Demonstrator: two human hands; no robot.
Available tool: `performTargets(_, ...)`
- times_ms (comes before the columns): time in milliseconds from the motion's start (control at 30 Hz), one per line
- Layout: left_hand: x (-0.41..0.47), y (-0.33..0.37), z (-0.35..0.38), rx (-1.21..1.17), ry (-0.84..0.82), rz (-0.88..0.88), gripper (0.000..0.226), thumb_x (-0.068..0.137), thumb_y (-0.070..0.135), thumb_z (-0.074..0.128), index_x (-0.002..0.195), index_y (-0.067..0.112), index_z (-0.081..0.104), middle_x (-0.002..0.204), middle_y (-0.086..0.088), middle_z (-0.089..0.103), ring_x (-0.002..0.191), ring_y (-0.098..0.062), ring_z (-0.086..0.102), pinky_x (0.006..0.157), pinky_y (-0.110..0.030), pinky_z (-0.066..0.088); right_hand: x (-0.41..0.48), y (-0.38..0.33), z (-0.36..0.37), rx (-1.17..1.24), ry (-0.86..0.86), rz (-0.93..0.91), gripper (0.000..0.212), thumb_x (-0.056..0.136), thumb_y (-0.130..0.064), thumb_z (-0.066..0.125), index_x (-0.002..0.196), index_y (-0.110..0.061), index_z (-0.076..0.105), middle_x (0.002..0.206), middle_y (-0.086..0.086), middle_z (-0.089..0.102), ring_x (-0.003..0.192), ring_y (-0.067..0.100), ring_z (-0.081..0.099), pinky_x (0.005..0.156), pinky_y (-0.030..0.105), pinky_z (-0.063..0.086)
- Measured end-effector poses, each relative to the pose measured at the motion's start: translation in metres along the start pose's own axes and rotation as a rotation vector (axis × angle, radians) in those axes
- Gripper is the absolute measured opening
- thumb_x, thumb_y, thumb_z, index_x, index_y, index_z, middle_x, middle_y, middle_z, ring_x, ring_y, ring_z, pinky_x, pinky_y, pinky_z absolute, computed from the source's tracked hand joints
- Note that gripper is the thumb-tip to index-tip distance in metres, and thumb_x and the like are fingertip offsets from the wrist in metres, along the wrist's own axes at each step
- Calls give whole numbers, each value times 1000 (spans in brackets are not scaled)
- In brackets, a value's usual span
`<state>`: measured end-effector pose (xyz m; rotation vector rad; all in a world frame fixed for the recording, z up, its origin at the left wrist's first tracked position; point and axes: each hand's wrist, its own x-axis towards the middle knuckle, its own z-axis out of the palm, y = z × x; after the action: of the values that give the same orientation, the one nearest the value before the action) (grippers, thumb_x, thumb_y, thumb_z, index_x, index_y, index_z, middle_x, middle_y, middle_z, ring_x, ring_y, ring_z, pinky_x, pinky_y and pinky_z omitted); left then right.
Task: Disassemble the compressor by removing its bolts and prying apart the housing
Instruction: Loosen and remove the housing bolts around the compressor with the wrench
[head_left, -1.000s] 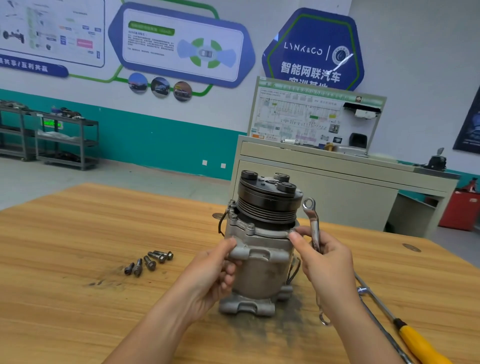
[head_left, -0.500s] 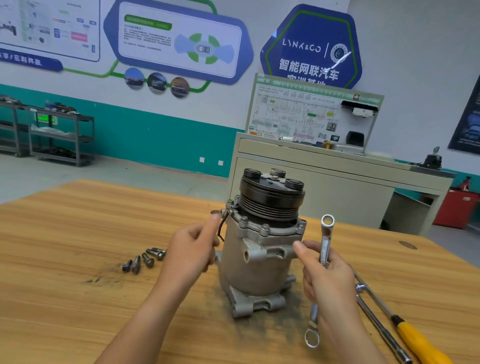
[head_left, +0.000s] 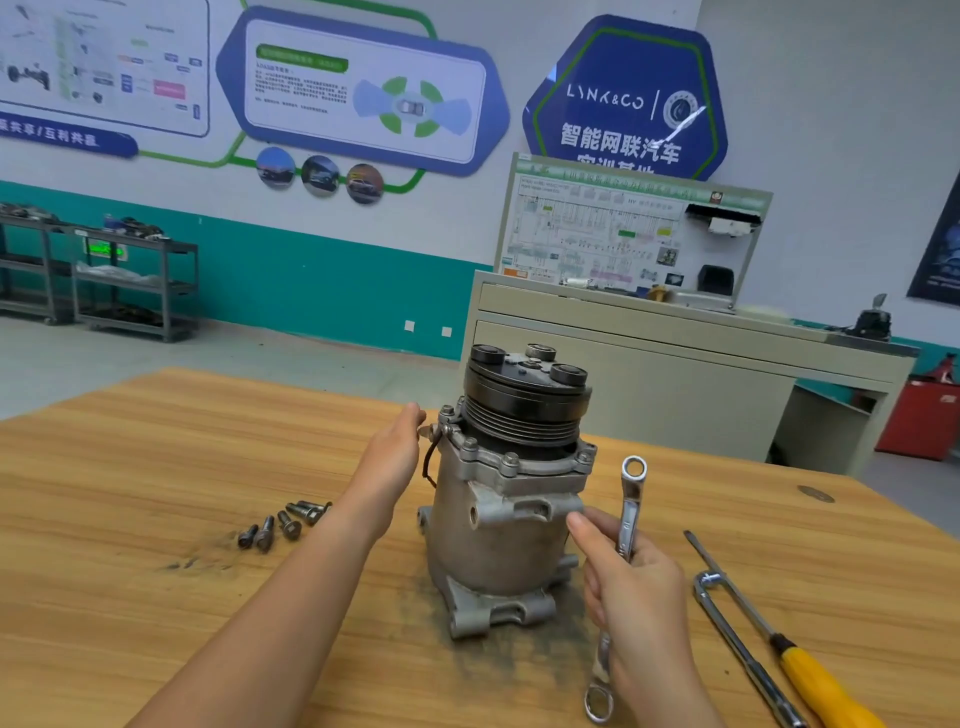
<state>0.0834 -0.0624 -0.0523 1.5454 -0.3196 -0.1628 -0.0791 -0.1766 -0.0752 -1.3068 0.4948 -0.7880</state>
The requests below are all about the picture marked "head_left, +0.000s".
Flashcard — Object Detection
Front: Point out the person's right hand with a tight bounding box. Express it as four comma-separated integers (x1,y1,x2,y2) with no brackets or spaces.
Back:
565,507,722,728

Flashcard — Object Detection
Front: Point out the round photo wall decal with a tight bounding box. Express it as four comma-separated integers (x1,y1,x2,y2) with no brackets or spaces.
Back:
255,145,299,191
300,154,342,198
345,163,387,206

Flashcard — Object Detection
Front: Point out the white infographic wall panel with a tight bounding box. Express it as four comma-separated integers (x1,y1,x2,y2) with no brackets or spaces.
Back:
0,0,212,140

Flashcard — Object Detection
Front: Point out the red cabinet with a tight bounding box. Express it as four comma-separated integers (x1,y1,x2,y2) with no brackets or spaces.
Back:
876,375,960,462

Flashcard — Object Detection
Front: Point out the beige workbench cabinet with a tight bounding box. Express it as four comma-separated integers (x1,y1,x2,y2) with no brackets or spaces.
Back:
460,270,920,479

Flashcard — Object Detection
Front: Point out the blue hexagon wall sign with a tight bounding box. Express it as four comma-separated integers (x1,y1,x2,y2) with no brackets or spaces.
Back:
522,15,729,182

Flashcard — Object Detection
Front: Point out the dark wall poster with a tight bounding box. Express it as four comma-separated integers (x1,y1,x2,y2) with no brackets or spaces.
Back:
907,165,960,306

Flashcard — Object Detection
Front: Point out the grey metal shelf cart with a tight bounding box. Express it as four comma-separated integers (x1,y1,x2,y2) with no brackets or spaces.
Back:
72,225,201,342
0,207,77,326

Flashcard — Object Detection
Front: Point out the silver combination wrench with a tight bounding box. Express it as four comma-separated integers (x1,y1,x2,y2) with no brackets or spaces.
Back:
583,454,650,725

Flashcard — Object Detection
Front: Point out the silver L-shaped socket wrench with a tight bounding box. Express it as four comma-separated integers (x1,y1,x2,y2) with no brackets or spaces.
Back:
693,570,812,728

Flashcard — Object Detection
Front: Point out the grey metal compressor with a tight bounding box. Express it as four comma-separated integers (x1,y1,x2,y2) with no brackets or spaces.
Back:
417,343,599,642

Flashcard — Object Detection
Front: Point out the small black device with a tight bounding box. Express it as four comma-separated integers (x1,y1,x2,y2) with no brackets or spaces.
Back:
849,294,894,341

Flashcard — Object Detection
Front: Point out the blue rounded infographic panel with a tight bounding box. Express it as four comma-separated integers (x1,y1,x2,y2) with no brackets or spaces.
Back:
214,7,512,179

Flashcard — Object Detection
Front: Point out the white wiring display board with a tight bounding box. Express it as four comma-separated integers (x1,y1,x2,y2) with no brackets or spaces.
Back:
495,153,774,312

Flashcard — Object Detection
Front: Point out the person's left hand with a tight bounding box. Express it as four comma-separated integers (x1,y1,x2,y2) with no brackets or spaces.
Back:
339,400,429,545

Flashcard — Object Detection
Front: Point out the yellow handled screwdriver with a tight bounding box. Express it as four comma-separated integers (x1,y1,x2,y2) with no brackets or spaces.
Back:
684,528,887,728

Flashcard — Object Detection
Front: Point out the person's left forearm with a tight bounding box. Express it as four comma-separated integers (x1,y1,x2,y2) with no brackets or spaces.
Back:
127,507,389,728

